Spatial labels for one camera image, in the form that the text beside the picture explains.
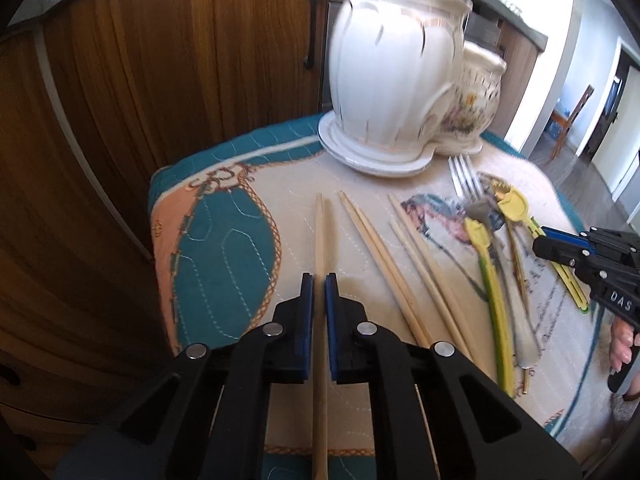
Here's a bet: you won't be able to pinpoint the yellow green plastic spoon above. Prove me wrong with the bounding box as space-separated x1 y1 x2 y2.
464 218 515 398

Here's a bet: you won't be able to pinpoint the right hand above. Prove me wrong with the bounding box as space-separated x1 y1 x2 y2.
608 318 639 373

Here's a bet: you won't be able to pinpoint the gold fork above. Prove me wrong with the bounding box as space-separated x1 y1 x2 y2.
483 174 541 394

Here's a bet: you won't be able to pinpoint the large white ceramic utensil jar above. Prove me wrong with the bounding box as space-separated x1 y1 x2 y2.
318 0 473 178

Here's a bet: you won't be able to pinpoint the patterned quilted table mat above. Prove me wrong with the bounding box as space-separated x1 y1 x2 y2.
149 116 612 460

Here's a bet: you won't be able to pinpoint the wooden chair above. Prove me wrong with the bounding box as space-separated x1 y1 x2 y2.
549 84 594 160

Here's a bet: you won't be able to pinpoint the wooden chopstick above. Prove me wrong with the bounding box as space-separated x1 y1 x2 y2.
337 190 435 348
387 193 482 364
322 196 335 275
312 194 329 479
390 220 475 360
344 194 432 348

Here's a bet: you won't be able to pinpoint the small floral ceramic jar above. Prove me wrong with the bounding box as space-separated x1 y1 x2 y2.
434 41 508 156

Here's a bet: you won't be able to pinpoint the wooden cabinet doors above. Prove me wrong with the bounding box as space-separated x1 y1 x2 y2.
1 0 328 472

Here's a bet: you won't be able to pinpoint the black cabinet door handle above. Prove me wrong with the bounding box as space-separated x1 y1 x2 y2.
303 0 319 70

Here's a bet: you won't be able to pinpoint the silver steel fork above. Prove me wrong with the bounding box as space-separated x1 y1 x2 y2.
448 155 541 370

